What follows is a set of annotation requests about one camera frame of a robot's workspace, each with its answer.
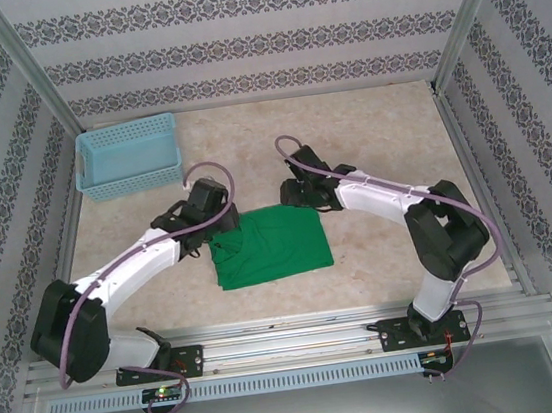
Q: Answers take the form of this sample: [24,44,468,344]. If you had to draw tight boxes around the green t-shirt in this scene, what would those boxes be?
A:
[204,198,337,294]

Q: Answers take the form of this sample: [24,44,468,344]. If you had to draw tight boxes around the light blue plastic basket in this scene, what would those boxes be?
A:
[68,111,188,206]

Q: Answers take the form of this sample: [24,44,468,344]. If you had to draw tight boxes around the small circuit board green light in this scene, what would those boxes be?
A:
[140,384,185,403]

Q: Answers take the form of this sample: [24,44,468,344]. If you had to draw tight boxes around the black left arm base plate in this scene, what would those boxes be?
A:
[112,343,207,388]

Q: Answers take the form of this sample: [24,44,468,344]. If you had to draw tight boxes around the long aluminium mounting rail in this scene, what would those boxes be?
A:
[18,281,552,402]

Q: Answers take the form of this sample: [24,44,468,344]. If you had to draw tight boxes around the aluminium table side rail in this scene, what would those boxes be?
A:
[429,71,540,306]
[13,131,111,360]

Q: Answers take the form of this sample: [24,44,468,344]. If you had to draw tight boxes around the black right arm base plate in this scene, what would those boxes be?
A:
[375,307,471,355]

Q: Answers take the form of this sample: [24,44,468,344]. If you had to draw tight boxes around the grey slotted cable duct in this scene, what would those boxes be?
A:
[45,352,424,413]

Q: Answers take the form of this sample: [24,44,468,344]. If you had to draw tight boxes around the aluminium frame post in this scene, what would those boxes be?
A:
[0,0,85,144]
[421,0,541,91]

